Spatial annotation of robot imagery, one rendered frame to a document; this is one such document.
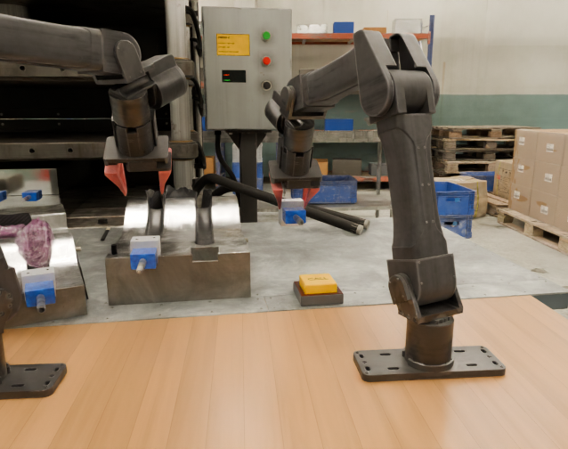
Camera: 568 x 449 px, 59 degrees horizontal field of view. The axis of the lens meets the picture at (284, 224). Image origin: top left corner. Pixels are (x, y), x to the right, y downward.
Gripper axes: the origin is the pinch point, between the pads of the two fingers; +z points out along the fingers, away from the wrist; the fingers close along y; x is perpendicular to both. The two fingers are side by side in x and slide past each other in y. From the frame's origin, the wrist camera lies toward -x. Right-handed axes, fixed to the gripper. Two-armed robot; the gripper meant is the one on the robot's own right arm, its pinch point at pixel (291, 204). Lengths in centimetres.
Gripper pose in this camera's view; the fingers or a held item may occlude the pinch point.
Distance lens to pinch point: 107.7
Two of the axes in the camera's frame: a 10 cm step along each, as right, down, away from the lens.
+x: 1.5, 6.5, -7.5
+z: -0.7, 7.6, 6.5
